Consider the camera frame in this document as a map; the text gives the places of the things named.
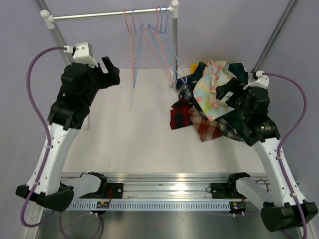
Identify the white metal clothes rack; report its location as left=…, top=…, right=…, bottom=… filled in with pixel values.
left=35, top=0, right=179, bottom=97

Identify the pastel floral skirt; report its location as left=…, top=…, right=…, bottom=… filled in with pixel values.
left=193, top=60, right=235, bottom=121

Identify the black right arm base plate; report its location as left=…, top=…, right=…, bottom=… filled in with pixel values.
left=205, top=183, right=243, bottom=199

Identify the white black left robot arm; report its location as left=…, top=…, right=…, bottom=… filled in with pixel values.
left=15, top=57, right=120, bottom=212

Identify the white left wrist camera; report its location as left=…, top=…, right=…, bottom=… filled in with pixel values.
left=64, top=42, right=99, bottom=68

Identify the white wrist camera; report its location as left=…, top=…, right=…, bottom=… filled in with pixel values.
left=64, top=42, right=99, bottom=68
left=243, top=70, right=269, bottom=90

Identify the blue hanger of green skirt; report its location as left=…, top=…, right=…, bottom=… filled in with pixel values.
left=132, top=10, right=144, bottom=89

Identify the aluminium rail frame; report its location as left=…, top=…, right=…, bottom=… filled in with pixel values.
left=22, top=0, right=310, bottom=239

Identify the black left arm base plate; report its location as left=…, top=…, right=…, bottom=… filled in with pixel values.
left=80, top=182, right=124, bottom=199

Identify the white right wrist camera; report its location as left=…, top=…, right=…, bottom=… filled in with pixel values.
left=243, top=70, right=269, bottom=90

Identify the yellow plastic bin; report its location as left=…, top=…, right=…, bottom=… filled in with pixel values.
left=190, top=64, right=198, bottom=74

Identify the slotted white cable duct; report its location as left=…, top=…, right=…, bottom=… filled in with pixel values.
left=67, top=200, right=230, bottom=211

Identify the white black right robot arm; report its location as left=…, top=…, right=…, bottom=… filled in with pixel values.
left=216, top=78, right=318, bottom=233

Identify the red navy plaid skirt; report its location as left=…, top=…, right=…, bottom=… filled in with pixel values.
left=169, top=98, right=193, bottom=130

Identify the rust beige plaid skirt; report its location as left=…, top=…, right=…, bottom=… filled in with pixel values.
left=188, top=106, right=223, bottom=142

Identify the navy white plaid skirt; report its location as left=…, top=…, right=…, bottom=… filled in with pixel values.
left=177, top=74, right=246, bottom=141

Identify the dark green plaid skirt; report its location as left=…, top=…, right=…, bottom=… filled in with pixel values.
left=192, top=59, right=249, bottom=141

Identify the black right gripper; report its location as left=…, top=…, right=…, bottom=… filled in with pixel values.
left=216, top=77, right=251, bottom=120

